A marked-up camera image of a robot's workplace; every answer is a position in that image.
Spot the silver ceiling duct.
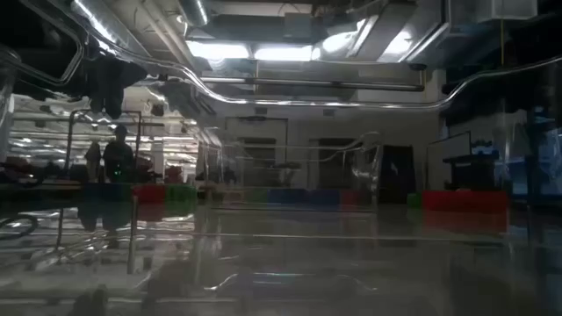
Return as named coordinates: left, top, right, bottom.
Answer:
left=69, top=0, right=198, bottom=71

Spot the ceiling light panel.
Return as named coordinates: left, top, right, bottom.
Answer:
left=184, top=39, right=321, bottom=62

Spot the blue toy block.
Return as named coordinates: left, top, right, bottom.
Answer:
left=83, top=183, right=133, bottom=204
left=267, top=188, right=308, bottom=206
left=306, top=188, right=340, bottom=206

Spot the white board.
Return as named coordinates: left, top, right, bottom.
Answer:
left=426, top=131, right=472, bottom=190

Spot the red toy block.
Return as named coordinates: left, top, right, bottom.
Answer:
left=338, top=189, right=372, bottom=206
left=133, top=183, right=167, bottom=205
left=465, top=190, right=509, bottom=215
left=421, top=190, right=469, bottom=215

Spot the dark table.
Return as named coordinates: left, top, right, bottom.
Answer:
left=442, top=151, right=501, bottom=190

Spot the black cabinet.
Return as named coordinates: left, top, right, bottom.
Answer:
left=379, top=144, right=416, bottom=205

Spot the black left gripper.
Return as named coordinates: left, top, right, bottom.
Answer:
left=85, top=56, right=148, bottom=119

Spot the person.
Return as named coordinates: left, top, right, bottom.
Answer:
left=85, top=140, right=103, bottom=183
left=103, top=125, right=135, bottom=183

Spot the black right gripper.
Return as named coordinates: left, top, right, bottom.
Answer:
left=441, top=72, right=497, bottom=119

